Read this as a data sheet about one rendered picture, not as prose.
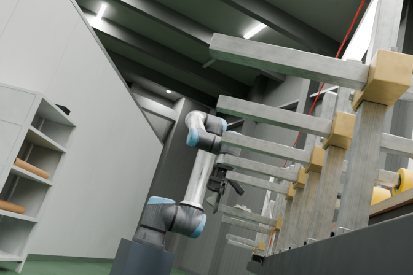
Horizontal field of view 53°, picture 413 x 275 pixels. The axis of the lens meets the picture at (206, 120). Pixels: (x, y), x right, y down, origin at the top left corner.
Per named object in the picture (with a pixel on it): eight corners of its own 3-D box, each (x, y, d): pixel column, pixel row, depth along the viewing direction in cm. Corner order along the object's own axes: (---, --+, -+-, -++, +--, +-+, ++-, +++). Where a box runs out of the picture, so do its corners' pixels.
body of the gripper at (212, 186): (206, 190, 188) (214, 166, 191) (225, 196, 186) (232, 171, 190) (205, 188, 180) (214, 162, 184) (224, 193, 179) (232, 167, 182)
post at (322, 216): (304, 270, 79) (346, 54, 94) (301, 270, 83) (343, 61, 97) (322, 275, 79) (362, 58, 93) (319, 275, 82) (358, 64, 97)
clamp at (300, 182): (295, 182, 128) (298, 166, 129) (290, 189, 140) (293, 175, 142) (315, 186, 127) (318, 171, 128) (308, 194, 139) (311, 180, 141)
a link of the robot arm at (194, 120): (188, 105, 260) (192, 126, 193) (206, 112, 261) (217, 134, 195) (182, 122, 261) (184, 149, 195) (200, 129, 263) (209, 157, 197)
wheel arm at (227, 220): (220, 223, 201) (223, 214, 203) (220, 223, 205) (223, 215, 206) (310, 248, 195) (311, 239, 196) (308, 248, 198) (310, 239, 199)
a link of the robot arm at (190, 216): (168, 232, 240) (202, 116, 265) (196, 240, 242) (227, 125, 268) (171, 231, 225) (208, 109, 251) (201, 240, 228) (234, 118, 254)
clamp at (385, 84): (369, 78, 57) (374, 46, 59) (345, 112, 70) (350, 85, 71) (415, 88, 56) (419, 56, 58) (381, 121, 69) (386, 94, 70)
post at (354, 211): (332, 275, 56) (383, -15, 70) (327, 274, 59) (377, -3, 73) (358, 282, 55) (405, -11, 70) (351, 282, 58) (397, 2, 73)
